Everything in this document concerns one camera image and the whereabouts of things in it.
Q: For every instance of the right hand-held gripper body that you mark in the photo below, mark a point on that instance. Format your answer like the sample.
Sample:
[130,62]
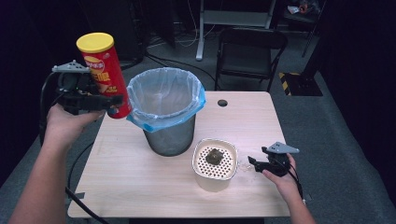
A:
[278,163]

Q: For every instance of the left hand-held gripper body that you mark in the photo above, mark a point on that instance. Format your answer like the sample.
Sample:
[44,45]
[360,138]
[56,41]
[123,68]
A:
[74,90]

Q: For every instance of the red chip can yellow lid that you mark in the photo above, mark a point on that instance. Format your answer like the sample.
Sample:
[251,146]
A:
[104,68]

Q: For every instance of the brown tea bag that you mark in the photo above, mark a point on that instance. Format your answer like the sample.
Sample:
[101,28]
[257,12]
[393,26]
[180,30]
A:
[214,156]

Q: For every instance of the beige perforated strainer container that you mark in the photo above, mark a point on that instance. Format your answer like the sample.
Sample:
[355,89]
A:
[214,177]

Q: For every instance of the grey trash bin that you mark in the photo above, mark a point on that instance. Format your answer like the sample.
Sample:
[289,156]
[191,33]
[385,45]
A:
[169,140]

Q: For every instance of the person's right hand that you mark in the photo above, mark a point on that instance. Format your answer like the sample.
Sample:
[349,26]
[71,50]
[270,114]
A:
[286,185]

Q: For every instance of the person's left hand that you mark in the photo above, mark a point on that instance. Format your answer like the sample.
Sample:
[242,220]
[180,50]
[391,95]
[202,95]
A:
[65,124]

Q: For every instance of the blue plastic bin liner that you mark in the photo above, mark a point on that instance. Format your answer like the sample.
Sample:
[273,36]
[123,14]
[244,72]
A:
[165,93]

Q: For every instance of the black cabinet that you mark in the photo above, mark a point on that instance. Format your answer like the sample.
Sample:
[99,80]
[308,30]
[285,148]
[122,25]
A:
[127,28]

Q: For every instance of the black hazard-striped stand base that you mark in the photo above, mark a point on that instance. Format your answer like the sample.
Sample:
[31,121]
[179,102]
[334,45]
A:
[300,84]

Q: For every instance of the grey tape strip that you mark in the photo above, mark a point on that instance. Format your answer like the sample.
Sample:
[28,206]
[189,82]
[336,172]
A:
[77,196]

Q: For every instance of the black folding chair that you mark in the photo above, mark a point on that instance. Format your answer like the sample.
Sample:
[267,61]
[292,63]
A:
[249,59]

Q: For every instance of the dark stand with clutter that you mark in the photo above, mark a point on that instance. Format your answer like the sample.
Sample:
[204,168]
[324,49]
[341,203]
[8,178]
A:
[303,15]

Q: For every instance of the white metal desk frame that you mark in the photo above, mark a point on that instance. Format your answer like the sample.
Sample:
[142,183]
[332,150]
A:
[230,18]

